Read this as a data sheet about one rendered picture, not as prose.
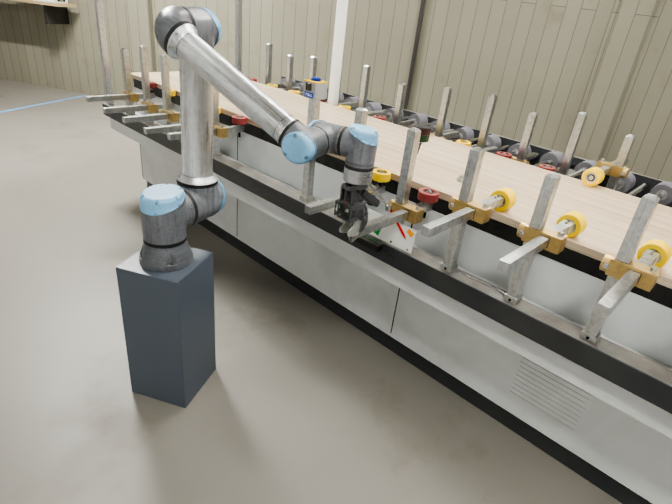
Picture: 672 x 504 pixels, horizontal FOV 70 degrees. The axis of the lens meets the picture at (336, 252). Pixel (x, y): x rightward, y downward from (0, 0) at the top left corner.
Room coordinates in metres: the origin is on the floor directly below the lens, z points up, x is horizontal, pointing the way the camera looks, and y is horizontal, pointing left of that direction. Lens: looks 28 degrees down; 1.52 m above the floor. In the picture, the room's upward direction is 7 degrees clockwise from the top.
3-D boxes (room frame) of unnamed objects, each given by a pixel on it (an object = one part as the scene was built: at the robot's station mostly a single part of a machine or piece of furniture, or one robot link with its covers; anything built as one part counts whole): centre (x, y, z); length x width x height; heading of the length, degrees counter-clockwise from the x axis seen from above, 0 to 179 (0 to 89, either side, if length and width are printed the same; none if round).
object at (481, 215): (1.50, -0.43, 0.94); 0.13 x 0.06 x 0.05; 49
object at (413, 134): (1.68, -0.22, 0.91); 0.03 x 0.03 x 0.48; 49
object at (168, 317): (1.52, 0.62, 0.30); 0.25 x 0.25 x 0.60; 77
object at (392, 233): (1.68, -0.18, 0.75); 0.26 x 0.01 x 0.10; 49
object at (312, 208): (1.77, -0.02, 0.83); 0.43 x 0.03 x 0.04; 139
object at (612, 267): (1.17, -0.80, 0.94); 0.13 x 0.06 x 0.05; 49
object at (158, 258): (1.52, 0.62, 0.65); 0.19 x 0.19 x 0.10
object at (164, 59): (2.84, 1.09, 0.90); 0.03 x 0.03 x 0.48; 49
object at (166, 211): (1.53, 0.62, 0.79); 0.17 x 0.15 x 0.18; 156
